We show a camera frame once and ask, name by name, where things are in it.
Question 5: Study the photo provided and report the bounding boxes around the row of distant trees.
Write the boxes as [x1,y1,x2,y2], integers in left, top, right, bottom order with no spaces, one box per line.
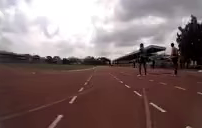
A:
[30,54,112,66]

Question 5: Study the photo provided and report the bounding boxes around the red running track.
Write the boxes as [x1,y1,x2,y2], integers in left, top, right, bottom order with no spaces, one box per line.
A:
[0,64,202,128]

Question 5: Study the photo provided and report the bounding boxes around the covered grandstand building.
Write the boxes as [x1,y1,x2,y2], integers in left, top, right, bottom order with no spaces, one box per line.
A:
[111,44,177,69]

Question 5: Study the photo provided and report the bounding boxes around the person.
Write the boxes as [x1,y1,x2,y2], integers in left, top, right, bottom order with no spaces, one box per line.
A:
[136,42,148,77]
[169,42,180,77]

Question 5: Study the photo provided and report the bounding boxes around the green grass field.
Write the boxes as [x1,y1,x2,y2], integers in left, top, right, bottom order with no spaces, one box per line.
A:
[0,63,100,72]

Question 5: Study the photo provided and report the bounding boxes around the low long building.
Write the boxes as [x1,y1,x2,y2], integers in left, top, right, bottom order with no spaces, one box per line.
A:
[0,48,33,65]

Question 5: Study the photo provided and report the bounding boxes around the dark trees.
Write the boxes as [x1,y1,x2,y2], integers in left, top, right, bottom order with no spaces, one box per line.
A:
[175,9,202,70]

